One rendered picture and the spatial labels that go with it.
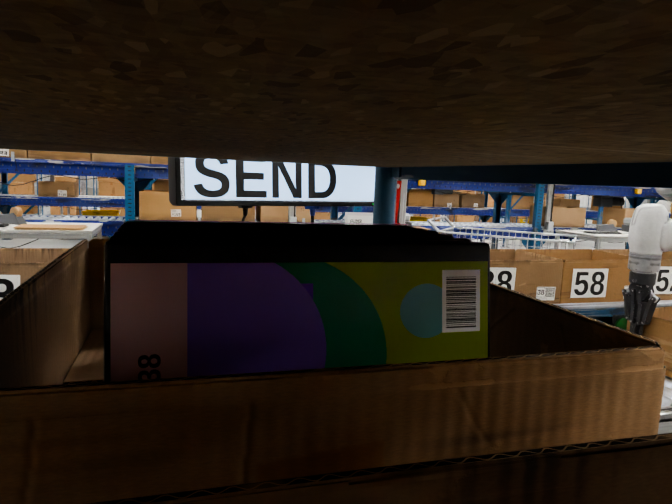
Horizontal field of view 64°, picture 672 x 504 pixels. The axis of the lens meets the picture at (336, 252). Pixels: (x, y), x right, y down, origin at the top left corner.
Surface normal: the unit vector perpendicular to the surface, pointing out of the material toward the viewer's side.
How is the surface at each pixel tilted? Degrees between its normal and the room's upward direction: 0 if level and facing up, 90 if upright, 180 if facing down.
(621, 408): 90
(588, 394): 90
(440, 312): 82
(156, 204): 90
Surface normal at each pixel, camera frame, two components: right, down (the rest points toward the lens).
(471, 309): 0.29, 0.00
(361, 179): 0.60, 0.07
